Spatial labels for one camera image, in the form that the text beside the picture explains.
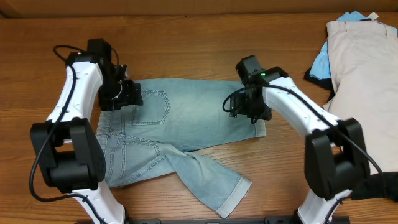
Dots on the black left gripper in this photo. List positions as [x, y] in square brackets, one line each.
[131, 94]

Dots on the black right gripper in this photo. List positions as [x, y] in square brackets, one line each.
[236, 106]

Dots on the light blue denim shorts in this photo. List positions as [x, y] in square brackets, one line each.
[178, 117]

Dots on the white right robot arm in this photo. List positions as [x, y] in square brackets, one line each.
[335, 159]

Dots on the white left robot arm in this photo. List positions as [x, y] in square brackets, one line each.
[69, 161]

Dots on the light blue garment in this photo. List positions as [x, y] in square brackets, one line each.
[323, 62]

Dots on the black garment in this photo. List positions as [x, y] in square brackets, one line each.
[324, 83]

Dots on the beige folded trousers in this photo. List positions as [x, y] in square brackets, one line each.
[373, 102]

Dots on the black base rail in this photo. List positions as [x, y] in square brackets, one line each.
[211, 221]

